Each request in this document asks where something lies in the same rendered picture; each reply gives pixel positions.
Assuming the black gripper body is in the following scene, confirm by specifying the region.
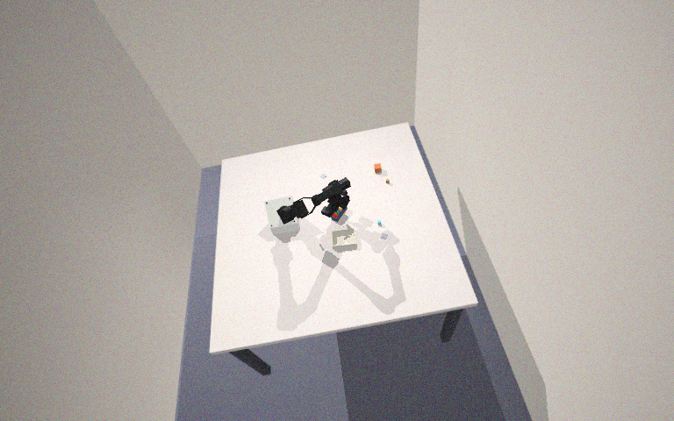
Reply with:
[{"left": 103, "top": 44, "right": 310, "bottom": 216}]
[{"left": 321, "top": 190, "right": 348, "bottom": 218}]

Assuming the beige rectangular tray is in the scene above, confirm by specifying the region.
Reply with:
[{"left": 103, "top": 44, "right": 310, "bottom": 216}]
[{"left": 331, "top": 228, "right": 357, "bottom": 249}]

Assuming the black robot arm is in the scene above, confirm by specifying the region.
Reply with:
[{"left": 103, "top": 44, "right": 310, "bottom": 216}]
[{"left": 277, "top": 177, "right": 351, "bottom": 224}]

